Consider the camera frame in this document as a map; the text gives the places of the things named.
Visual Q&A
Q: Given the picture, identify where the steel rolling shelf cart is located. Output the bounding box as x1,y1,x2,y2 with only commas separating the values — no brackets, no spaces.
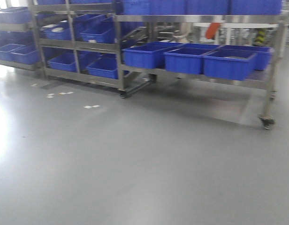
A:
114,15,288,130

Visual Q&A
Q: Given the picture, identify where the blue bin front middle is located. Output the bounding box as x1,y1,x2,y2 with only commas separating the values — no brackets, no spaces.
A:
164,48,212,75

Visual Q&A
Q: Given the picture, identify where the blue bin front left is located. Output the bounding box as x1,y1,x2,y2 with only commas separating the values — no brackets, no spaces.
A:
123,45,175,69

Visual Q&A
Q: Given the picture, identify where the blue bin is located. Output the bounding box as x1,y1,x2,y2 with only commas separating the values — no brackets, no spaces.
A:
202,49,258,82
164,48,212,75
123,45,175,69

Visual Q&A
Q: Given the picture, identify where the blue bin front right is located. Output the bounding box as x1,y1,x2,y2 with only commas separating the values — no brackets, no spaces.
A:
202,49,258,82

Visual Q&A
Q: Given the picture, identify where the steel multi-tier flow rack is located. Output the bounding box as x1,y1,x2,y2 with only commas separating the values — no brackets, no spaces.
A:
0,0,157,99

